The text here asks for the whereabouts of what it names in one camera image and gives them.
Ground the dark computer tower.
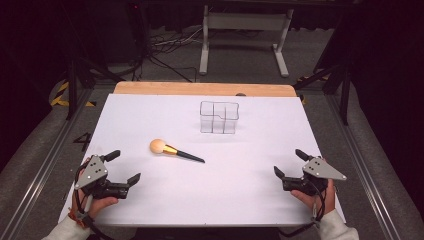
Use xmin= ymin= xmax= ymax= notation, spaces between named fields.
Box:
xmin=125 ymin=0 xmax=152 ymax=65

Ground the yellow black floor tape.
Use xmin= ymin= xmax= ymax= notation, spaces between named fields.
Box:
xmin=49 ymin=80 xmax=98 ymax=109

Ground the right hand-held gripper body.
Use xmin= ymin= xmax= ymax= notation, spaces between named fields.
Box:
xmin=281 ymin=156 xmax=348 ymax=197

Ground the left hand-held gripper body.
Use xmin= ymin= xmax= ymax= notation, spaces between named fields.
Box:
xmin=73 ymin=154 xmax=130 ymax=201

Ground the orange wrist strap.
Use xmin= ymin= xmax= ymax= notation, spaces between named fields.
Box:
xmin=67 ymin=207 xmax=88 ymax=230

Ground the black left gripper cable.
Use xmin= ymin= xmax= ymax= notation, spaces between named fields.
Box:
xmin=73 ymin=161 xmax=116 ymax=240

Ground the white table sheet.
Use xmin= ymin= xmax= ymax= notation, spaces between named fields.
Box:
xmin=57 ymin=93 xmax=347 ymax=229

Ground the white metal stand frame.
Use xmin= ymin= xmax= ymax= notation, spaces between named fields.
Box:
xmin=198 ymin=4 xmax=295 ymax=79

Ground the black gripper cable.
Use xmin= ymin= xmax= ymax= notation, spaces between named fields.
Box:
xmin=73 ymin=161 xmax=116 ymax=240
xmin=278 ymin=181 xmax=329 ymax=238

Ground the aluminium floor rail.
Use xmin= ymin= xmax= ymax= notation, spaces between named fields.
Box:
xmin=324 ymin=94 xmax=403 ymax=240
xmin=0 ymin=89 xmax=98 ymax=240

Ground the bundle of floor cables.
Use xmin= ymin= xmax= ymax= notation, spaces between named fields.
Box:
xmin=146 ymin=25 xmax=205 ymax=83

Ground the person's left hand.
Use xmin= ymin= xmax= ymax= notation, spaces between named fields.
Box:
xmin=71 ymin=194 xmax=120 ymax=220

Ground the clear acrylic organizer box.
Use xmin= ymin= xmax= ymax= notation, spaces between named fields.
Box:
xmin=199 ymin=100 xmax=241 ymax=135

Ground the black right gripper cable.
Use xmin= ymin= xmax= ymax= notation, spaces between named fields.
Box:
xmin=278 ymin=181 xmax=329 ymax=238

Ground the makeup brush with black handle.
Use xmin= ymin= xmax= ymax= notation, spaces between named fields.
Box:
xmin=149 ymin=138 xmax=206 ymax=164

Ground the black tripod stand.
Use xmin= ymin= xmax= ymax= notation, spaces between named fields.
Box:
xmin=293 ymin=58 xmax=352 ymax=127
xmin=62 ymin=46 xmax=126 ymax=122

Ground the wooden table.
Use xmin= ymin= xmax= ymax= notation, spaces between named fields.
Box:
xmin=113 ymin=81 xmax=298 ymax=98

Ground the person's right hand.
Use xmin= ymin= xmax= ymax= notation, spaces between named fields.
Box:
xmin=290 ymin=179 xmax=336 ymax=216

